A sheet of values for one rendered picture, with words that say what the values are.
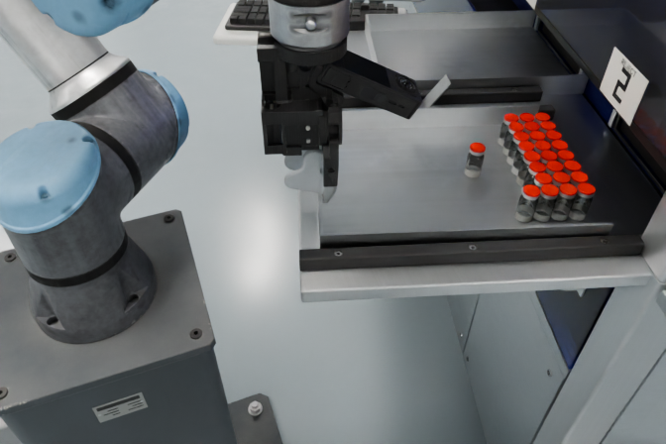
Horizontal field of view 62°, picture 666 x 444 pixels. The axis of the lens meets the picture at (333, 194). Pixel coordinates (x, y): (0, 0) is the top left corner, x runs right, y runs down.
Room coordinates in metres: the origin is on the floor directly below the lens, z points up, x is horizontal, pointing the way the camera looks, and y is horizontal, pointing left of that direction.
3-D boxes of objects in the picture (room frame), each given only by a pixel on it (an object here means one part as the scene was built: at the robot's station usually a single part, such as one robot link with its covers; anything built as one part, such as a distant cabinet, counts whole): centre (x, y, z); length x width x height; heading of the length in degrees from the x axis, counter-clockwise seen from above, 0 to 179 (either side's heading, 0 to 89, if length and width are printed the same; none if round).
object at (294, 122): (0.50, 0.03, 1.07); 0.09 x 0.08 x 0.12; 93
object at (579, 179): (0.59, -0.30, 0.90); 0.18 x 0.02 x 0.05; 3
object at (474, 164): (0.59, -0.19, 0.90); 0.02 x 0.02 x 0.04
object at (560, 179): (0.59, -0.28, 0.90); 0.18 x 0.02 x 0.05; 3
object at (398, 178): (0.58, -0.15, 0.90); 0.34 x 0.26 x 0.04; 93
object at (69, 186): (0.46, 0.30, 0.96); 0.13 x 0.12 x 0.14; 161
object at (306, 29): (0.49, 0.02, 1.15); 0.08 x 0.08 x 0.05
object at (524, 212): (0.51, -0.24, 0.90); 0.02 x 0.02 x 0.05
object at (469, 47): (0.93, -0.24, 0.90); 0.34 x 0.26 x 0.04; 94
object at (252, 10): (1.27, 0.05, 0.82); 0.40 x 0.14 x 0.02; 86
